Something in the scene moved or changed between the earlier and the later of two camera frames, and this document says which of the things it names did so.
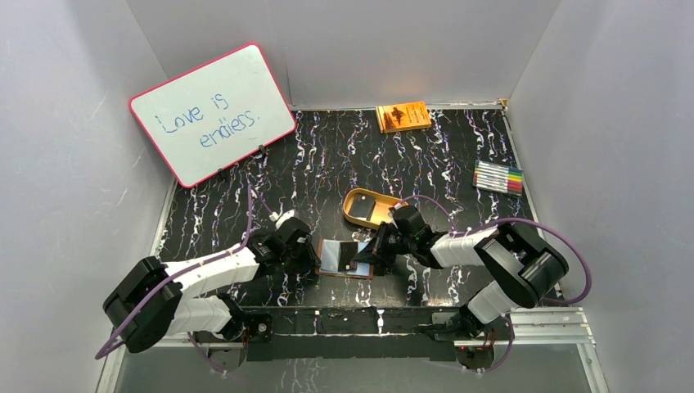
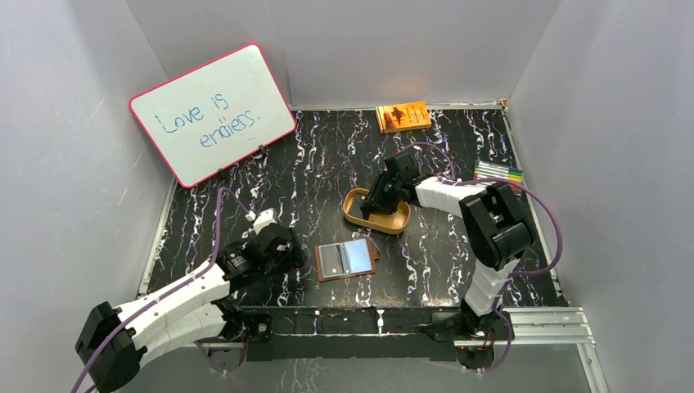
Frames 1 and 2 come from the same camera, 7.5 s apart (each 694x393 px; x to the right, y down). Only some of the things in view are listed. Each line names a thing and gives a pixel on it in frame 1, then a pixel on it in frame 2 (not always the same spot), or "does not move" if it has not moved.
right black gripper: (376, 252) -> (375, 196)
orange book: (400, 117) does not move
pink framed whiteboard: (211, 115) does not move
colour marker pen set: (499, 178) does not move
